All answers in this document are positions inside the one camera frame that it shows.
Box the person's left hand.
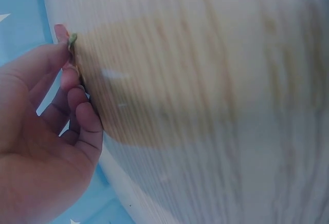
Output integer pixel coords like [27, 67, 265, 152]
[0, 24, 104, 224]

